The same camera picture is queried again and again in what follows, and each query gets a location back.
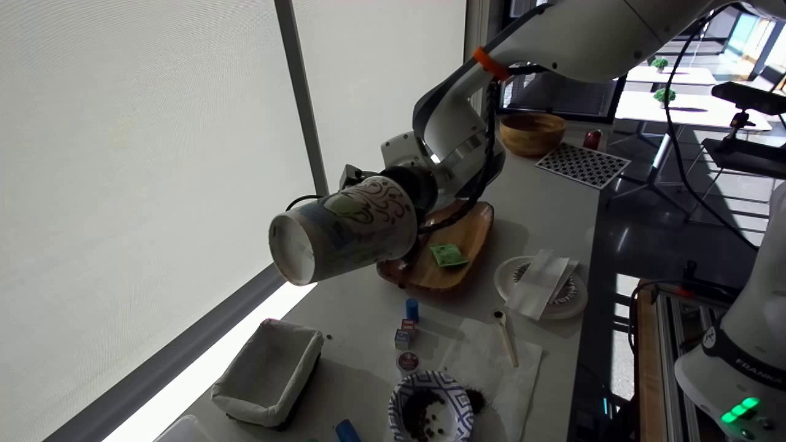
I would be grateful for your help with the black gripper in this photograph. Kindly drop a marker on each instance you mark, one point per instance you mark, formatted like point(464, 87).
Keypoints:
point(401, 197)

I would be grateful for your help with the patterned paper coffee cup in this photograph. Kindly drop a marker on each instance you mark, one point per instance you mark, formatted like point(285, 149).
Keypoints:
point(344, 231)

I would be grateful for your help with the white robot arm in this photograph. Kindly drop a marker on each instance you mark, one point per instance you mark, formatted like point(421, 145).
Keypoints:
point(452, 143)

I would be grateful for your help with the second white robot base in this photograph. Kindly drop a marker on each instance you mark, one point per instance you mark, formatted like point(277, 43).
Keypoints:
point(737, 372)

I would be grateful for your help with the wooden bowl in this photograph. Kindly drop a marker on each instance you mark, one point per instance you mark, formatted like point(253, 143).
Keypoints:
point(531, 134)

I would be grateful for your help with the black and white patterned bowl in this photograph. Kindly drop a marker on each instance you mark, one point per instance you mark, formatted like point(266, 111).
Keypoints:
point(431, 405)

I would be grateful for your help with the wooden bark-edged tray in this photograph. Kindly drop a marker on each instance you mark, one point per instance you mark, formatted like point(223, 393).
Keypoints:
point(417, 270)

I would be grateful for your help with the green sponge piece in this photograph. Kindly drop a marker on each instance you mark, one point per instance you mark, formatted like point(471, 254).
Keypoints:
point(447, 256)

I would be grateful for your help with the blue cylinder block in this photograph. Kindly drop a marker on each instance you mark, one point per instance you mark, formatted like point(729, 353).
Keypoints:
point(410, 310)

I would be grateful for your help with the folded white napkin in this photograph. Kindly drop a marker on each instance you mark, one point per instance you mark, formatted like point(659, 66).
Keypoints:
point(535, 281)

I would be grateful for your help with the checkered calibration board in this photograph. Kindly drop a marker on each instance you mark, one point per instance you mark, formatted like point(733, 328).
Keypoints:
point(579, 166)

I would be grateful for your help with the white paper towel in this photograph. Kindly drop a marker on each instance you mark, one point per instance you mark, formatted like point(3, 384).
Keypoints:
point(475, 355)

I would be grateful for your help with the white rectangular dish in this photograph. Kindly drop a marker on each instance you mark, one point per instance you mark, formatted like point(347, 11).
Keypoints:
point(269, 375)

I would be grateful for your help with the camera on stand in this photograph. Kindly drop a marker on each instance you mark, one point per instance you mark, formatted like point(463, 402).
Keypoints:
point(734, 152)

